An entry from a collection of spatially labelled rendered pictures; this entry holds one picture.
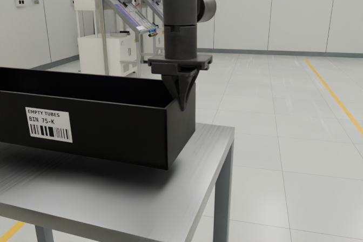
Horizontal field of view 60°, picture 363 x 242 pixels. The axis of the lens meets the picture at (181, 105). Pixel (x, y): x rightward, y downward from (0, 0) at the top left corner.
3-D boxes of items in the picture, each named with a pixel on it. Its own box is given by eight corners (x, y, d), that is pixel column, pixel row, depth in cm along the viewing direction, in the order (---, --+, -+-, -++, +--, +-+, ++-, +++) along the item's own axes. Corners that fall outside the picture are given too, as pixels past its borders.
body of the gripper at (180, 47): (160, 62, 60) (159, 22, 58) (213, 65, 57) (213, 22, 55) (147, 69, 54) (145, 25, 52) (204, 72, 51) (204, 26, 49)
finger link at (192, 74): (165, 102, 63) (163, 55, 60) (200, 105, 61) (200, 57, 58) (152, 114, 57) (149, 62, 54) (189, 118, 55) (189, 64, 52)
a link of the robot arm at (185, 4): (155, -13, 50) (187, -14, 48) (175, -12, 56) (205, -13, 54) (157, 31, 53) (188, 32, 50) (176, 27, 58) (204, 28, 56)
